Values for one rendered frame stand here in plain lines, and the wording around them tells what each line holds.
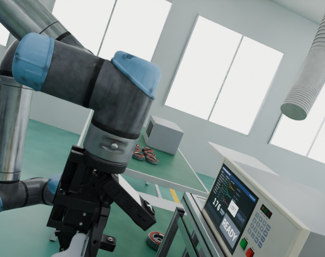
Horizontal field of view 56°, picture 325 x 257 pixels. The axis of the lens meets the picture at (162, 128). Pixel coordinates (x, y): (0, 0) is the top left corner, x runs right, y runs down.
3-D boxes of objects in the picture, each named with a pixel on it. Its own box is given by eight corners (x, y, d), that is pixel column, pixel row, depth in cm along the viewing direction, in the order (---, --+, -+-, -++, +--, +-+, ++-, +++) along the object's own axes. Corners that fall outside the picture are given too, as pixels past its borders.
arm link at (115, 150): (135, 130, 51) (143, 145, 43) (125, 155, 51) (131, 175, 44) (90, 116, 48) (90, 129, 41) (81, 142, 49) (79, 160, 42)
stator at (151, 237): (160, 255, 137) (164, 248, 137) (141, 241, 142) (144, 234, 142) (172, 247, 147) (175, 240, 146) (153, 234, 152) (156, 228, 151)
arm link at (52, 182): (59, 169, 92) (80, 171, 87) (68, 202, 95) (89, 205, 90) (38, 180, 85) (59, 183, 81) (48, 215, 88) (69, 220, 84)
